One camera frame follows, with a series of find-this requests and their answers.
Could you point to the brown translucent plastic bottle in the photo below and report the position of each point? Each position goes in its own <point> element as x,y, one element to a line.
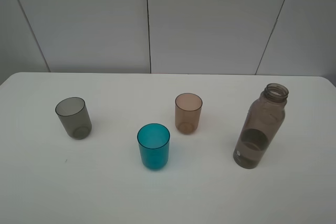
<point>264,119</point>

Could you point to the teal translucent plastic cup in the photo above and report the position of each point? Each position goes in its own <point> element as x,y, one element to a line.
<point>154,142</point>

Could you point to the brown translucent plastic cup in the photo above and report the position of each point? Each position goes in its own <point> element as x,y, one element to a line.
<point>188,108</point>

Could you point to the grey translucent plastic cup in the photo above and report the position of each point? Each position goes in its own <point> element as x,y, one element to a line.
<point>74,117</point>

